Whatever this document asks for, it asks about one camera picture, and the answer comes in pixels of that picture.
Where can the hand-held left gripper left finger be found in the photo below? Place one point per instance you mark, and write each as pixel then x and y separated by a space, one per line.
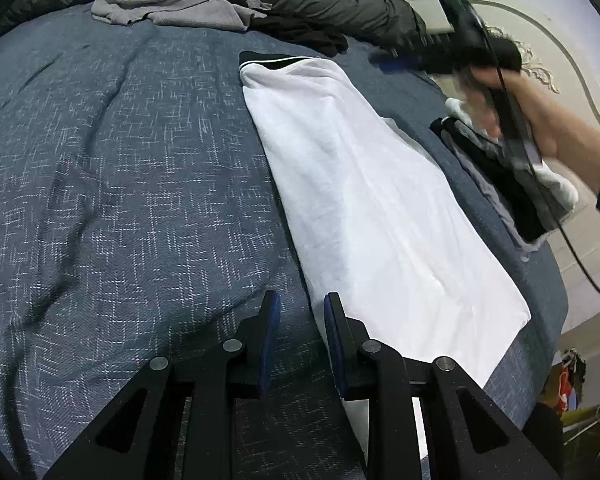
pixel 270 345

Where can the person's right hand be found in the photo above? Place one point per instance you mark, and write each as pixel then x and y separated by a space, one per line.
pixel 560 130

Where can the red printed bag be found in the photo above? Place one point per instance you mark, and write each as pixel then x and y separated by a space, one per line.
pixel 569 390

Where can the yellow green bag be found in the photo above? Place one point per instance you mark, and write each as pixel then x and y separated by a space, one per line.
pixel 595 420

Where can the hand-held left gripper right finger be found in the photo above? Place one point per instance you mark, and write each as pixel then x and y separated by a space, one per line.
pixel 332 345

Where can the grey folded garment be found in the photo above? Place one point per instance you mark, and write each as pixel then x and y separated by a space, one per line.
pixel 500 205

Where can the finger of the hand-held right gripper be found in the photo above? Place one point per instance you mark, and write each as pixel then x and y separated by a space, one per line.
pixel 400 60

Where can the cream tufted headboard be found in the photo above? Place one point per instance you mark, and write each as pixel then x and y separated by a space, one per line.
pixel 580 60

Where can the white polo shirt black collar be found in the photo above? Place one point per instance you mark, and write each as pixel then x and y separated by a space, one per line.
pixel 380 210

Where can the white folded shirt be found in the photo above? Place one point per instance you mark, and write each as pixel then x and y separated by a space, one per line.
pixel 562 190

